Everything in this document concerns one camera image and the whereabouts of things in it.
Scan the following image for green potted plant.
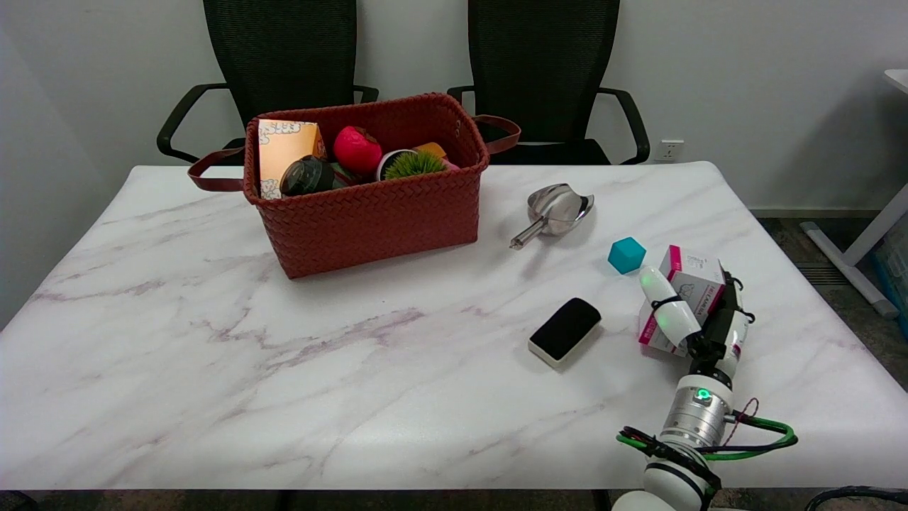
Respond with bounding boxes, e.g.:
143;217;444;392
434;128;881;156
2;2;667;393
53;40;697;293
376;148;449;181

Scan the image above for white desk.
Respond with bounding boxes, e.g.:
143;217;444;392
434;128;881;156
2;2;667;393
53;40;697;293
800;69;908;319

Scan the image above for blue storage bin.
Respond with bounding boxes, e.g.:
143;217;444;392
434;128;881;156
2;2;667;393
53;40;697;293
873;227;908;336

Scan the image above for metal scoop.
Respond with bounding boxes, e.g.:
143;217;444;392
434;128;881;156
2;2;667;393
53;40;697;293
509;183;595;251

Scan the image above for white paper box pink stripe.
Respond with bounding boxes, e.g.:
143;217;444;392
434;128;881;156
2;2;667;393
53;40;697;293
637;245;728;357

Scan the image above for dark round jar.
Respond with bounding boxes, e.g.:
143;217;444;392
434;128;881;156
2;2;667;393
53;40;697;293
279;155;336;197

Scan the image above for orange tissue box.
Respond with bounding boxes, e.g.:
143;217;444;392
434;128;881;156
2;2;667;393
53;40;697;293
258;119;327;199

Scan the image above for thick black cable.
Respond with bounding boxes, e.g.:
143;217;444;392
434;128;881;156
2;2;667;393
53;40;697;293
805;486;908;511

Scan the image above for red ball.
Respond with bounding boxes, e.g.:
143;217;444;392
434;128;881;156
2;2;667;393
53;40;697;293
333;126;384;177

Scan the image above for green cable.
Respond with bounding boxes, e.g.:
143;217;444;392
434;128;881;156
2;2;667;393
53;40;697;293
616;417;799;462

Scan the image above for red woven basket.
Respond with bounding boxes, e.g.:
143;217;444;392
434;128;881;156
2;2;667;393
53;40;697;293
187;92;521;280

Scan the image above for black office chair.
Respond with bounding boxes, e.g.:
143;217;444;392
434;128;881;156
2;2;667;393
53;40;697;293
157;0;380;165
447;0;650;165

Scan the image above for teal cube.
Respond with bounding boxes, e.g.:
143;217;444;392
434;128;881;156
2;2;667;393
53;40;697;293
608;236;648;275

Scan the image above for black whiteboard eraser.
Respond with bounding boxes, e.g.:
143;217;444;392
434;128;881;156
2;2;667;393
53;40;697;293
528;297;602;368

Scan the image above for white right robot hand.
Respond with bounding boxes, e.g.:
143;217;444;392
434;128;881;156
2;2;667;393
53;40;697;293
638;266;754;388

